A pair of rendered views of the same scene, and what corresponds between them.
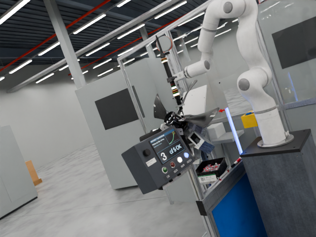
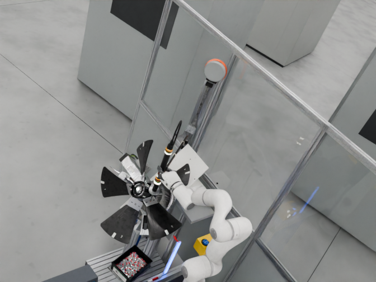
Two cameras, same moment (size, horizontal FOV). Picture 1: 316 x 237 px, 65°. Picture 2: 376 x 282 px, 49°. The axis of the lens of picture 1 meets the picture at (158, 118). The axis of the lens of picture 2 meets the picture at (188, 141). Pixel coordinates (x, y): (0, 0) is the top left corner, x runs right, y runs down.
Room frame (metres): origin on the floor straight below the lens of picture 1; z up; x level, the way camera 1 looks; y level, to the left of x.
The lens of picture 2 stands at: (-0.08, -0.16, 3.13)
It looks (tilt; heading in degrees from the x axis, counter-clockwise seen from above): 36 degrees down; 357
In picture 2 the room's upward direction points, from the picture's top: 22 degrees clockwise
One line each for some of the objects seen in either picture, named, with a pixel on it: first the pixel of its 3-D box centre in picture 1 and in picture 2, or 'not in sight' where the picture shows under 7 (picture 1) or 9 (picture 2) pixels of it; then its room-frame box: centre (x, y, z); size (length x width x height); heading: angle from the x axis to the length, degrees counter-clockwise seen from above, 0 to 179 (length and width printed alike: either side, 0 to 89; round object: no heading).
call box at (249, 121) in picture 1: (253, 119); (207, 244); (1.76, -0.65, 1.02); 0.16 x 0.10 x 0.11; 135
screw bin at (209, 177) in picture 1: (210, 170); (131, 264); (1.54, -0.21, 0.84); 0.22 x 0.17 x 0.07; 151
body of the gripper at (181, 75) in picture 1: (182, 75); (172, 180); (1.73, -0.26, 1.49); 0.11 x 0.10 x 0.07; 45
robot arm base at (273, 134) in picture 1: (270, 126); not in sight; (1.35, -0.57, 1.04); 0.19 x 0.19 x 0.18
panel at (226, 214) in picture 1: (257, 222); not in sight; (1.48, -0.37, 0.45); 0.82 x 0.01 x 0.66; 135
